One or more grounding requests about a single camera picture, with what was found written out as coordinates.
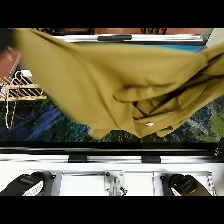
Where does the mustard yellow shirt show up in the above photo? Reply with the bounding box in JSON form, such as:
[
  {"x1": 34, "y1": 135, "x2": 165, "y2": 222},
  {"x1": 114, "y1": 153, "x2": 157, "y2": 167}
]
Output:
[{"x1": 13, "y1": 28, "x2": 224, "y2": 140}]

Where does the brown clothes hanger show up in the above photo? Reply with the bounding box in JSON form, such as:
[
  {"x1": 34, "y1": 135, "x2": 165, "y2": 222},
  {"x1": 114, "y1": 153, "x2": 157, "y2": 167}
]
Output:
[
  {"x1": 0, "y1": 90, "x2": 48, "y2": 103},
  {"x1": 0, "y1": 72, "x2": 43, "y2": 92}
]

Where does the cardboard box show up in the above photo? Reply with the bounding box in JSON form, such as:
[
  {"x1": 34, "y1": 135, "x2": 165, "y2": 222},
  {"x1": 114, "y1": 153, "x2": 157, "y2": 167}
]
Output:
[{"x1": 206, "y1": 28, "x2": 224, "y2": 48}]

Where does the silver frame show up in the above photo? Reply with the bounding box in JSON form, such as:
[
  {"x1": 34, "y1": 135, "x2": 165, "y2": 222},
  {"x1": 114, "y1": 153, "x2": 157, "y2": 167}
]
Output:
[{"x1": 0, "y1": 32, "x2": 224, "y2": 197}]

